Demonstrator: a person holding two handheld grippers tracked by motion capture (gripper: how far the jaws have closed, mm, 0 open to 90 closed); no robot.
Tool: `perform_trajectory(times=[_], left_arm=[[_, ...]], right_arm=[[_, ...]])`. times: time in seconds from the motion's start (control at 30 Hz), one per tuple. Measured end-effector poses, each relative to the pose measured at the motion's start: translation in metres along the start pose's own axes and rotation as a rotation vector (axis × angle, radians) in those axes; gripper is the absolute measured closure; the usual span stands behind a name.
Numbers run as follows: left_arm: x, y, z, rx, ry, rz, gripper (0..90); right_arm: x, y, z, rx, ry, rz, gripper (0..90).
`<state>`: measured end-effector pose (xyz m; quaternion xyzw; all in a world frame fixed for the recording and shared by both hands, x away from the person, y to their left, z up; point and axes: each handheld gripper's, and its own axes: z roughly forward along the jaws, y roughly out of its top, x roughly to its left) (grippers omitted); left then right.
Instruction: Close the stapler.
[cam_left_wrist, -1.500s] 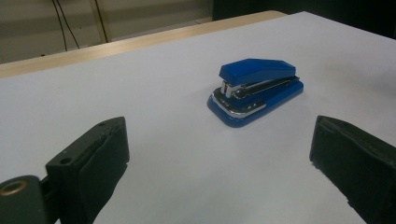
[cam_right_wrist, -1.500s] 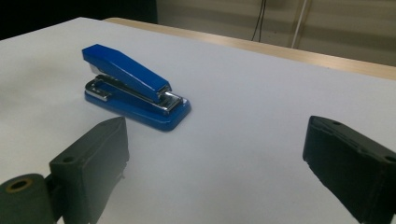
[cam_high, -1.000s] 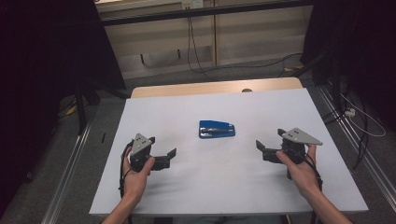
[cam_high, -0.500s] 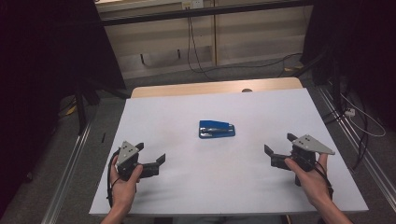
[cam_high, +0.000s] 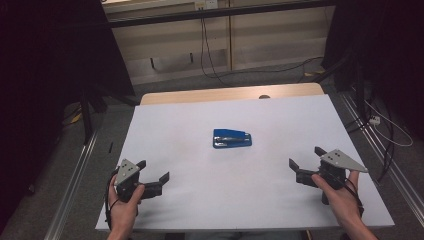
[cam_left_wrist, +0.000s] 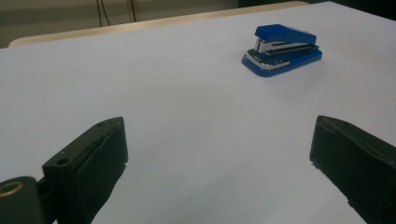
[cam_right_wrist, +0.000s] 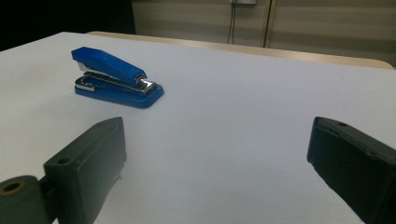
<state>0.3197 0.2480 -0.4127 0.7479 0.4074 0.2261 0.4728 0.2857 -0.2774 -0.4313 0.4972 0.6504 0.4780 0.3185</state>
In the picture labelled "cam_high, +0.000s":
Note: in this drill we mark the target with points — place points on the white wall socket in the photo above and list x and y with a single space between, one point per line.
206 4

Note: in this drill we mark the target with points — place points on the person's grey pants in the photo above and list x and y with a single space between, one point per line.
240 236

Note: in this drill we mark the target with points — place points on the person's left hand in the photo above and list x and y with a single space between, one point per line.
123 215

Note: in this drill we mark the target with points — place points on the white table cover sheet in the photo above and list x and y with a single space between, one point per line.
206 193

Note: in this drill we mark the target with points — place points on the wooden table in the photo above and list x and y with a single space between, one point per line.
200 95

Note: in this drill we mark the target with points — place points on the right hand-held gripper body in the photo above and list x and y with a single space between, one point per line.
338 161

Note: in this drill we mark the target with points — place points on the blue stapler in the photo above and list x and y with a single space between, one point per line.
231 139

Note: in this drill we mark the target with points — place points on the black wall bracket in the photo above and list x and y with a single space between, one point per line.
152 63
191 57

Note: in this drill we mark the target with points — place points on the white power adapter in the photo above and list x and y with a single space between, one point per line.
375 120

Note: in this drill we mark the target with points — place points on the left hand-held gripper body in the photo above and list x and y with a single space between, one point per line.
127 171

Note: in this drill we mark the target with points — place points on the black curtain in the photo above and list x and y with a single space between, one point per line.
43 66
393 50

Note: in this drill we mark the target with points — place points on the person's right hand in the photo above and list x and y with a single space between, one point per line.
345 203

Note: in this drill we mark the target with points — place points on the black stand legs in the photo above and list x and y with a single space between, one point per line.
358 83
87 116

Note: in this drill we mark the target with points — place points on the aluminium floor rail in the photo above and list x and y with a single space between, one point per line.
71 190
393 170

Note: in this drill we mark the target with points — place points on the yellow floor tape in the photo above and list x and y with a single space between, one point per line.
76 118
316 72

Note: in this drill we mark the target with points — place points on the small black floor item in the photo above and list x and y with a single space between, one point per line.
110 147

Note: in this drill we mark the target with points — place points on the black horizontal bar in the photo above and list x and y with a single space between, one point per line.
216 12

